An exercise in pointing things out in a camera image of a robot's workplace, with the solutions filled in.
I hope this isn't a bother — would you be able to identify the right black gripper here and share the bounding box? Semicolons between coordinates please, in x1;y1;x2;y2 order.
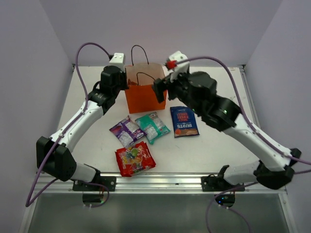
151;68;199;113

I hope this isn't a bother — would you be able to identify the orange paper bag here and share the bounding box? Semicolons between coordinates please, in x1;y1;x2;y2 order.
124;45;168;114

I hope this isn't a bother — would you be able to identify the red candy bag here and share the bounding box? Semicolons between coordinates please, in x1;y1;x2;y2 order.
115;142;156;177

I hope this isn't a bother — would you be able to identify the red Doritos chip bag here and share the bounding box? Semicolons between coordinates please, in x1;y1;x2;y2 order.
127;79;138;85

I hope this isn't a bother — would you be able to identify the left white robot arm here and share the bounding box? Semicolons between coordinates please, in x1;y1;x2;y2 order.
36;66;128;191

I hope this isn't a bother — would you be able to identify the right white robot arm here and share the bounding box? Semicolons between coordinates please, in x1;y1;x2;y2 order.
152;71;301;191

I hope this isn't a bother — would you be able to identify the blue Burts chip bag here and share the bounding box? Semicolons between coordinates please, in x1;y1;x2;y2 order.
170;106;200;138

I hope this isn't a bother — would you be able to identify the teal snack packet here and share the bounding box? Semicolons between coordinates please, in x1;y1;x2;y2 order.
135;112;171;145

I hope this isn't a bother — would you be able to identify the purple snack packet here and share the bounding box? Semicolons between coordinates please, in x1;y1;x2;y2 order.
109;116;146;148

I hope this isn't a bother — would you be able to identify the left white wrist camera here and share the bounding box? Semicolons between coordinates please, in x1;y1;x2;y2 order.
109;53;125;72

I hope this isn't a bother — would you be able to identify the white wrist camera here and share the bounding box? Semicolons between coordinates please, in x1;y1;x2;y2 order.
109;53;125;72
164;50;190;82

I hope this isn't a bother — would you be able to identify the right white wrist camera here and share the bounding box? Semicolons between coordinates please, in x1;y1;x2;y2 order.
164;50;190;82

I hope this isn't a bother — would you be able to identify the aluminium mounting rail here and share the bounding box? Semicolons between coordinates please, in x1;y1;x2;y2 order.
35;173;287;194

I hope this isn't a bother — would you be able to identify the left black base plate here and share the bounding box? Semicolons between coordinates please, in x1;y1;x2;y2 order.
72;176;117;192

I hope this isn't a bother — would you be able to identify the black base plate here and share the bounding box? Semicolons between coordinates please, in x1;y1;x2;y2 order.
72;176;117;192
201;174;245;192

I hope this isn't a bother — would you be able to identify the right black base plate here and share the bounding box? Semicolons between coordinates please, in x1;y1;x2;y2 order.
201;174;245;192

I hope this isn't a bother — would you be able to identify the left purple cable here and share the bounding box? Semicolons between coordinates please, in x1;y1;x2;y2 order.
25;42;112;208

